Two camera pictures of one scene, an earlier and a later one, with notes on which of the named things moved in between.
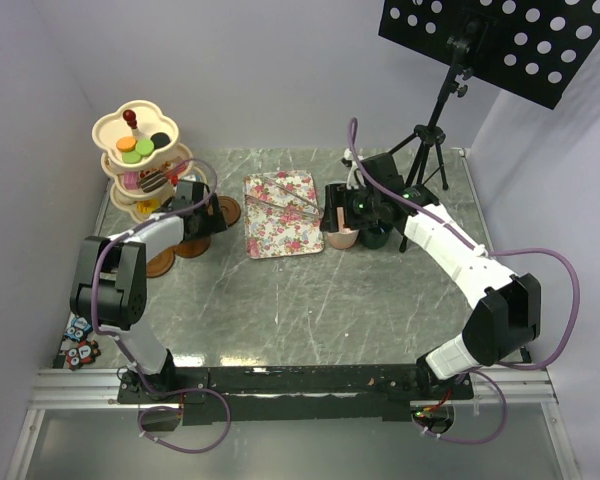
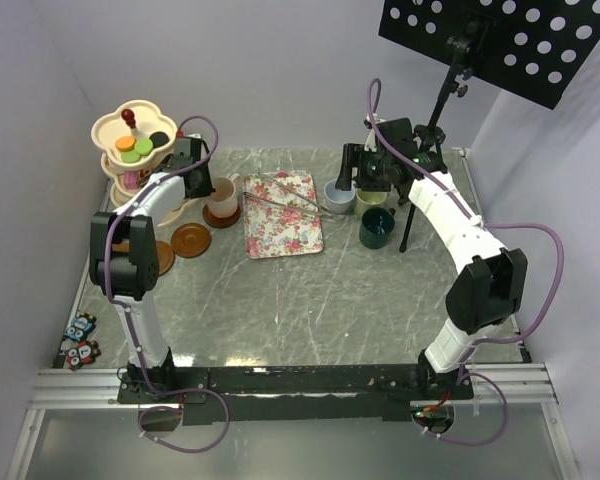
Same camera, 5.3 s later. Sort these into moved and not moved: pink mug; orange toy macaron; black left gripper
Moved: black left gripper; pink mug
Not moved: orange toy macaron
